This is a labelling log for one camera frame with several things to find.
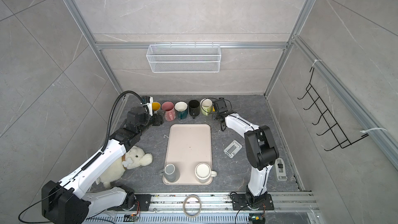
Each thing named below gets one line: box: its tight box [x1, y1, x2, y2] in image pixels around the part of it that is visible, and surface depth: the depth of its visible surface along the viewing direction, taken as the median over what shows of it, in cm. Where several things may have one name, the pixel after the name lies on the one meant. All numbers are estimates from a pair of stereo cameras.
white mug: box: [194, 162, 218, 184], surface depth 78 cm
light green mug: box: [200, 98, 213, 117], surface depth 103 cm
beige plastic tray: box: [162, 123, 213, 186], surface depth 93 cm
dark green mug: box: [174, 100, 189, 120], surface depth 102 cm
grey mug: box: [164, 163, 181, 182], surface depth 76 cm
